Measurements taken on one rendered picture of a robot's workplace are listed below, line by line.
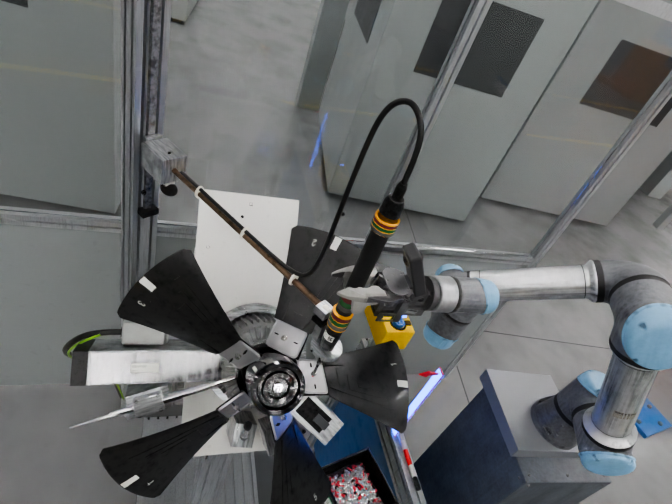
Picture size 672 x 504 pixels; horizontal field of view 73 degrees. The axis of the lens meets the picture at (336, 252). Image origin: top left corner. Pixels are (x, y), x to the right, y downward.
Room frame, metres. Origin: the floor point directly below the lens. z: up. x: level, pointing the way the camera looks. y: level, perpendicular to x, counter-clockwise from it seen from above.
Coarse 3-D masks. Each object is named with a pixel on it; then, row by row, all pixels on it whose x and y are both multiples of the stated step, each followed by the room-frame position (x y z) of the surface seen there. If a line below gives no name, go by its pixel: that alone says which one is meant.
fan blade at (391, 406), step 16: (352, 352) 0.75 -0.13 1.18; (368, 352) 0.77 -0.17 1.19; (384, 352) 0.79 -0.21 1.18; (400, 352) 0.81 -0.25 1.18; (336, 368) 0.68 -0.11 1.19; (352, 368) 0.71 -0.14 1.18; (368, 368) 0.73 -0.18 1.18; (384, 368) 0.75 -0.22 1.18; (400, 368) 0.77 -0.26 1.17; (336, 384) 0.64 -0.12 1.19; (352, 384) 0.66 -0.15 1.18; (368, 384) 0.68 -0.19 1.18; (384, 384) 0.71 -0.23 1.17; (352, 400) 0.63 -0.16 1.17; (368, 400) 0.65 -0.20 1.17; (384, 400) 0.67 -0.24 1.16; (400, 400) 0.70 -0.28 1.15; (384, 416) 0.64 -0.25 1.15; (400, 416) 0.66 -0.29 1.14; (400, 432) 0.63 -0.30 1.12
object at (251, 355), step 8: (240, 344) 0.59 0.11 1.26; (224, 352) 0.59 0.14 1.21; (232, 352) 0.59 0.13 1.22; (240, 352) 0.59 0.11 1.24; (248, 352) 0.59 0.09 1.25; (256, 352) 0.59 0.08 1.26; (232, 360) 0.59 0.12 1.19; (240, 360) 0.59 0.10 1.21; (248, 360) 0.59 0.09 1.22; (240, 368) 0.59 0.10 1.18
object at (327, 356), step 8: (320, 304) 0.66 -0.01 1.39; (328, 304) 0.67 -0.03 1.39; (320, 312) 0.64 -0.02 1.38; (328, 312) 0.65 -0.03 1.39; (312, 320) 0.64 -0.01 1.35; (320, 320) 0.64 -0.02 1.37; (320, 328) 0.64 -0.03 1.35; (312, 336) 0.64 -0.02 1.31; (320, 336) 0.64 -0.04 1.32; (312, 344) 0.63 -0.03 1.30; (336, 344) 0.65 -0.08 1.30; (312, 352) 0.61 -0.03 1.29; (320, 352) 0.61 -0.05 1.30; (328, 352) 0.62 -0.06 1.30; (336, 352) 0.63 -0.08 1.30; (328, 360) 0.61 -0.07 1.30
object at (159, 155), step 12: (144, 144) 0.91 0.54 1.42; (156, 144) 0.93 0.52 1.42; (168, 144) 0.95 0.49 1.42; (144, 156) 0.91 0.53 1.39; (156, 156) 0.89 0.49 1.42; (168, 156) 0.91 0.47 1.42; (180, 156) 0.92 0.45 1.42; (144, 168) 0.91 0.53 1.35; (156, 168) 0.89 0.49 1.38; (168, 168) 0.89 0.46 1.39; (180, 168) 0.92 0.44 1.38; (156, 180) 0.89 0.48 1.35; (168, 180) 0.90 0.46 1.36
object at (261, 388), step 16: (272, 352) 0.63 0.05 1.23; (272, 368) 0.57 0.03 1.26; (288, 368) 0.58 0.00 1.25; (240, 384) 0.58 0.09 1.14; (256, 384) 0.53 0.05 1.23; (272, 384) 0.55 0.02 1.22; (288, 384) 0.57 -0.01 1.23; (304, 384) 0.58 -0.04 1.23; (256, 400) 0.52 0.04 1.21; (272, 400) 0.53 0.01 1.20; (288, 400) 0.55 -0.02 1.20
